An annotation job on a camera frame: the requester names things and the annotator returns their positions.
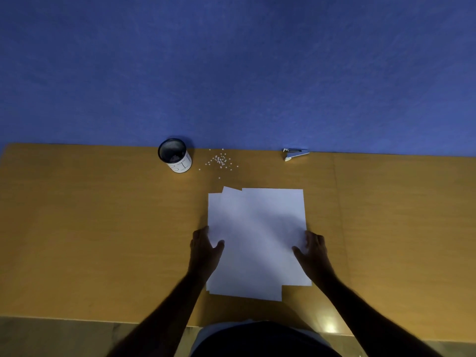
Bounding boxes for person's left hand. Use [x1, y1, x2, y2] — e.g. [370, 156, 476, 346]
[189, 225, 225, 281]

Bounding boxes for small silver stapler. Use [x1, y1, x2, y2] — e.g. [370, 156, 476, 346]
[281, 147, 310, 162]

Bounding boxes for person's left forearm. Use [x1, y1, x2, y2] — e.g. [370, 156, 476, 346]
[107, 272, 207, 357]

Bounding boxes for white paper sheet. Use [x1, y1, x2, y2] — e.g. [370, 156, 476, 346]
[238, 188, 312, 287]
[206, 193, 225, 293]
[209, 186, 283, 302]

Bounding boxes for scattered white paper dots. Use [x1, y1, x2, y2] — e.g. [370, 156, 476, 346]
[198, 148, 240, 180]

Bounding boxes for black cup with white label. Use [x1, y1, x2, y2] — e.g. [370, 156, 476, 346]
[158, 138, 193, 174]

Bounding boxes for person's dark clothing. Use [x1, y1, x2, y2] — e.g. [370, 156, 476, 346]
[189, 320, 343, 357]

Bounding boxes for person's right forearm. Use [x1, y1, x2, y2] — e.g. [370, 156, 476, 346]
[312, 273, 444, 357]

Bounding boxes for person's right hand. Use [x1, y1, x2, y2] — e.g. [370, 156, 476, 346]
[292, 230, 335, 287]

